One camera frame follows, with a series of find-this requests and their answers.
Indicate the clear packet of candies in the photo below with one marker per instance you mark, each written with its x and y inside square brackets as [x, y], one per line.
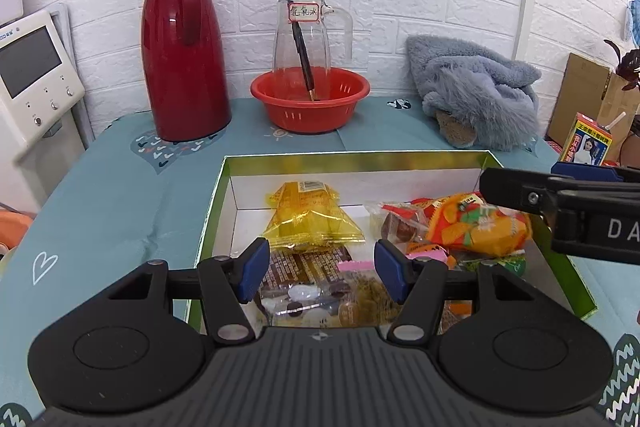
[300, 269]

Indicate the yellow drink carton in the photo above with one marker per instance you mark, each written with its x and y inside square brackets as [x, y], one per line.
[585, 147]

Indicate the orange fruit print packet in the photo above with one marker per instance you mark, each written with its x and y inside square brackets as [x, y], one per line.
[480, 227]

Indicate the yellow snack packet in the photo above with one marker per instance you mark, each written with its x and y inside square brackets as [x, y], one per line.
[310, 217]

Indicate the white drinking straw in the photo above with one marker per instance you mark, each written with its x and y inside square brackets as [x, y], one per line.
[615, 121]

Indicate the teal tablecloth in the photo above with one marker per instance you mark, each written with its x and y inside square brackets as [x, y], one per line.
[125, 207]

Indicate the dark red plant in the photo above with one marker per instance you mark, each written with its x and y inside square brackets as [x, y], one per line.
[627, 67]

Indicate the black chopstick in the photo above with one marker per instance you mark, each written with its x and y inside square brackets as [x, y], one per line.
[302, 52]
[307, 67]

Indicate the grey plush blanket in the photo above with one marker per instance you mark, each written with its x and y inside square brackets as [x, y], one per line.
[475, 87]

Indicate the orange plastic basin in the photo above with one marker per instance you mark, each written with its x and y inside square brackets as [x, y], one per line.
[12, 229]

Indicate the glass pitcher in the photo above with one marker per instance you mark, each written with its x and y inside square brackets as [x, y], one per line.
[320, 47]

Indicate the clear packet with red label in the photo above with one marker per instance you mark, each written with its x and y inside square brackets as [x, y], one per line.
[395, 224]

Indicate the green cardboard box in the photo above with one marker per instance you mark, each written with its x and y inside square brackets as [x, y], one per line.
[350, 177]

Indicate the blue fuzzy object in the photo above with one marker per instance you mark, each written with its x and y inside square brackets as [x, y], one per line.
[634, 7]

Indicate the white machine with screen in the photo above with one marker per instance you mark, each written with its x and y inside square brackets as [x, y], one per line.
[35, 107]

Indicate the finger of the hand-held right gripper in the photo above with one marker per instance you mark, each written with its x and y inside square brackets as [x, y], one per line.
[585, 171]
[515, 194]

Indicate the pink wrapper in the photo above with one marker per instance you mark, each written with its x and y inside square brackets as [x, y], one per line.
[357, 266]

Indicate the red thermos jug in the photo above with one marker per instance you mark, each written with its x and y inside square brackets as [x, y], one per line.
[175, 72]

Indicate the orange label snack packet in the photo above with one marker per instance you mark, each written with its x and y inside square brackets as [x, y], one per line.
[365, 307]

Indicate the red plastic basket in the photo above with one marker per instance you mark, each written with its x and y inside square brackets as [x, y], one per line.
[310, 112]

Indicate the brown fleece piece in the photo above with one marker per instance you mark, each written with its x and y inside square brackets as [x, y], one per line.
[455, 129]

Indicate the green and white packet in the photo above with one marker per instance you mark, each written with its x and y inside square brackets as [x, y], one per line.
[505, 267]

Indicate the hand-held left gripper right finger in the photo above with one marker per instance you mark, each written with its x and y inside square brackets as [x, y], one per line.
[389, 269]

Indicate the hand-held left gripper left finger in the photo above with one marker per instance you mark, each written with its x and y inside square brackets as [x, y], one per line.
[256, 269]

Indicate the brown cardboard box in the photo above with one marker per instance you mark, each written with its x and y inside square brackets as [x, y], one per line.
[580, 97]

